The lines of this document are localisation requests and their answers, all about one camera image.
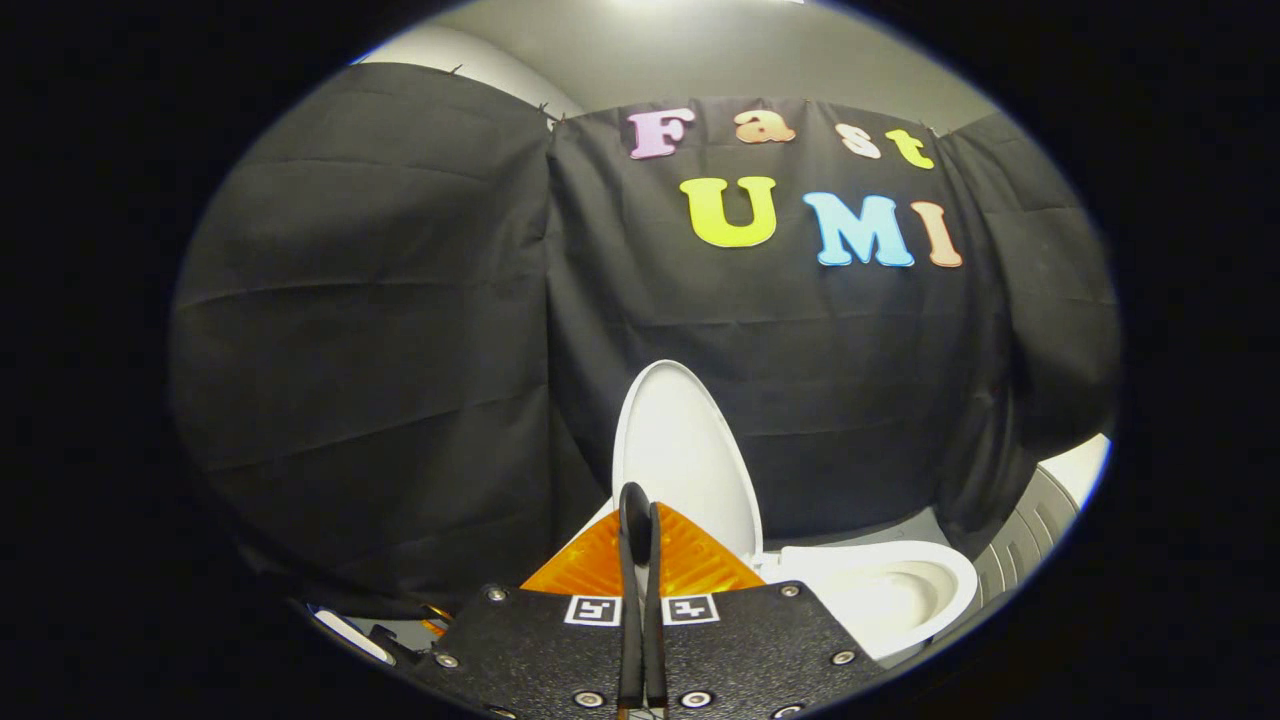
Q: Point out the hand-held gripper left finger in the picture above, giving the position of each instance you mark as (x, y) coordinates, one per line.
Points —
(630, 560)

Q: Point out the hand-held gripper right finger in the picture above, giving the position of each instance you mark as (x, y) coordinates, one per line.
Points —
(656, 570)

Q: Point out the white toilet lid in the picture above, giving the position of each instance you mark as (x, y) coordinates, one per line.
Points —
(685, 450)

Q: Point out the white ceramic toilet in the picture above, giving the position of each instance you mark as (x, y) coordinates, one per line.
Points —
(880, 590)

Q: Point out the black backdrop cloth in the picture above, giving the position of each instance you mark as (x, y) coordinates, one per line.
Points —
(400, 350)

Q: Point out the white panelled door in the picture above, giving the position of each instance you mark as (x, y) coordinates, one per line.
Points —
(1030, 530)

